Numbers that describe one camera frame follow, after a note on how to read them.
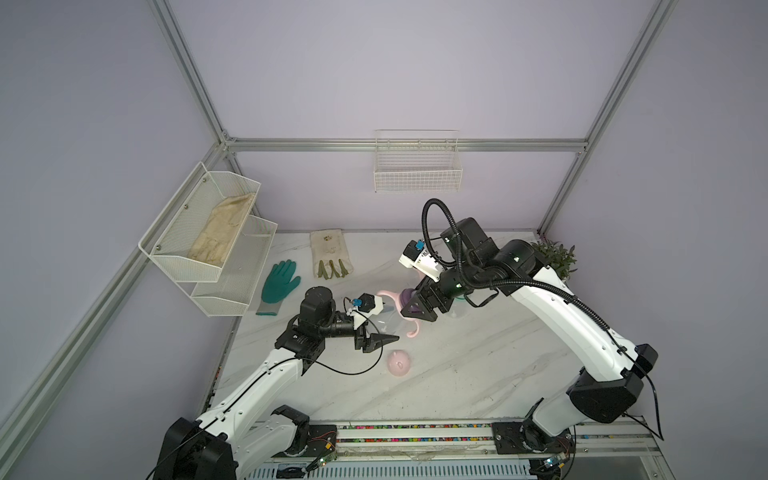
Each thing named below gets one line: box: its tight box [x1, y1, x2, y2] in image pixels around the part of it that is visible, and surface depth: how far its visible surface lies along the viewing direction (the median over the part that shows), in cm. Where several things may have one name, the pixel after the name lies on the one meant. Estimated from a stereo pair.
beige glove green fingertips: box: [310, 229, 354, 280], surface depth 114 cm
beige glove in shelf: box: [189, 192, 255, 265], surface depth 81 cm
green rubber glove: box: [256, 259, 301, 316], surface depth 106 cm
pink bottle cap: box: [387, 350, 411, 377], surface depth 85 cm
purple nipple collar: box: [400, 288, 416, 308], surface depth 64 cm
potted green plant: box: [530, 235, 578, 281], surface depth 92 cm
